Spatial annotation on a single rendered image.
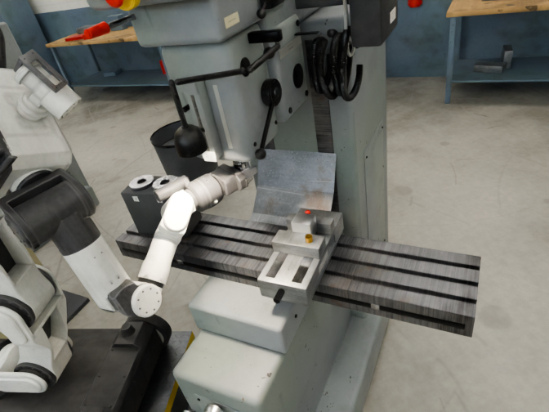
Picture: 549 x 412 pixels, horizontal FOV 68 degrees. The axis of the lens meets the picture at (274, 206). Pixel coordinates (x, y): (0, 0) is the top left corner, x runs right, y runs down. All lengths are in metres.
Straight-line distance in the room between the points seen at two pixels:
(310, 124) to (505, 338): 1.45
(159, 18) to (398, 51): 4.54
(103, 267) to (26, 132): 0.33
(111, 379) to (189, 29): 1.23
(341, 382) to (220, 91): 1.33
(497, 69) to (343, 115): 3.40
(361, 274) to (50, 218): 0.82
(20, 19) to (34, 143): 7.41
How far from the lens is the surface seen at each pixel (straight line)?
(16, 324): 1.44
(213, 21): 0.92
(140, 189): 1.52
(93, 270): 0.98
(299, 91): 1.27
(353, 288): 1.20
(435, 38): 5.28
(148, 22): 1.03
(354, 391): 1.88
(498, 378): 2.22
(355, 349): 1.98
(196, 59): 1.02
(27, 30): 8.40
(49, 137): 1.03
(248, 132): 1.05
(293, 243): 1.20
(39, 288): 1.45
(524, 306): 2.52
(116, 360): 1.74
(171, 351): 1.91
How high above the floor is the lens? 1.82
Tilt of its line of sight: 35 degrees down
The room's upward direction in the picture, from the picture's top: 12 degrees counter-clockwise
